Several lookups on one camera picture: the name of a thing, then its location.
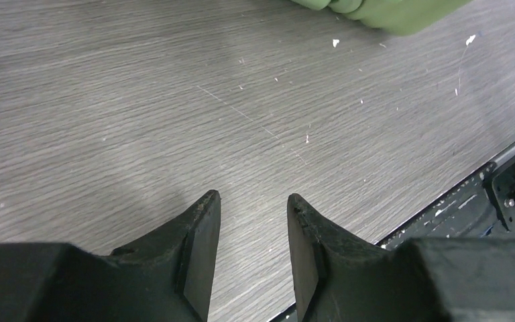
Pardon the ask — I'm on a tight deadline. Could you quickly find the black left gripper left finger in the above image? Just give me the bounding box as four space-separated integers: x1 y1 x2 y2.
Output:
111 190 221 321

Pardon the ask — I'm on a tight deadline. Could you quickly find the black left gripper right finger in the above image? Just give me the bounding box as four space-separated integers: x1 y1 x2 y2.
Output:
287 193 391 321

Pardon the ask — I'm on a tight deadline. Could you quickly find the green ribbed hard-shell suitcase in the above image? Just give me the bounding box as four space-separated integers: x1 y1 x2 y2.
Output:
294 0 471 36

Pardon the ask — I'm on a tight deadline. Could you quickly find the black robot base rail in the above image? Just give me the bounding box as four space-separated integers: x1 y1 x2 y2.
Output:
266 133 515 322

